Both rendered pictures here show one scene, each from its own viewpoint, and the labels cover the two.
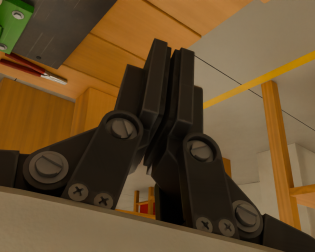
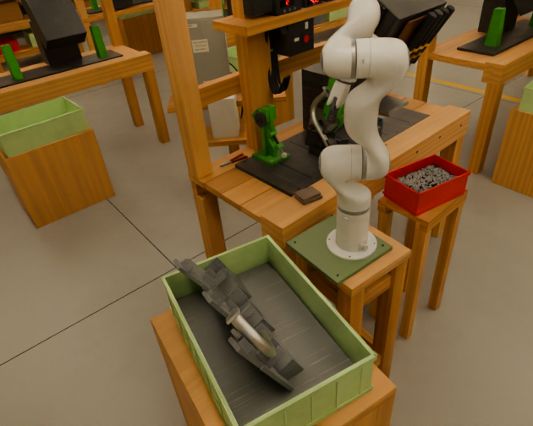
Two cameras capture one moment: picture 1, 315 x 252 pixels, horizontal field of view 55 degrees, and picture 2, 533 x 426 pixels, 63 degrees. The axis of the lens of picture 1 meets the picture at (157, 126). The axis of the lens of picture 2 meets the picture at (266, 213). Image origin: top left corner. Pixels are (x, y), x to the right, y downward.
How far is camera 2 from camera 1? 1.73 m
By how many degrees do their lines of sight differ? 65
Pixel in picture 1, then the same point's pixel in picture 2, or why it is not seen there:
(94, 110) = (207, 162)
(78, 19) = (263, 173)
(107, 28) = (253, 182)
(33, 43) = (253, 162)
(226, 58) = (29, 367)
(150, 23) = (252, 192)
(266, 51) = (13, 412)
